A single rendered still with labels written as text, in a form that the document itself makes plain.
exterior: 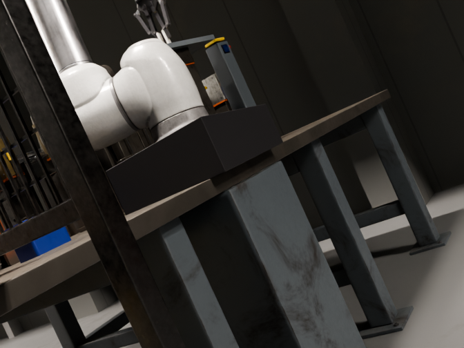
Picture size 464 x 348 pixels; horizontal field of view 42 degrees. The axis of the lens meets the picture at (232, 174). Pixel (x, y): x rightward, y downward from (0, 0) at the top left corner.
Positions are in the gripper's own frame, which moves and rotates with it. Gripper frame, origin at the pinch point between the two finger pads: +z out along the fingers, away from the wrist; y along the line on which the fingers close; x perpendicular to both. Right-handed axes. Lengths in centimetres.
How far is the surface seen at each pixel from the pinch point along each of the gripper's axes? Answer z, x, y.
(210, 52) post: 8.2, -20.8, -8.9
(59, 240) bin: 49, 83, 21
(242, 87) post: 25.5, -21.5, -14.3
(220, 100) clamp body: 25.3, -35.7, -0.7
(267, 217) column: 65, 72, -26
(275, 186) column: 60, 62, -29
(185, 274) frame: 65, 100, -13
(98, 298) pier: 110, -224, 209
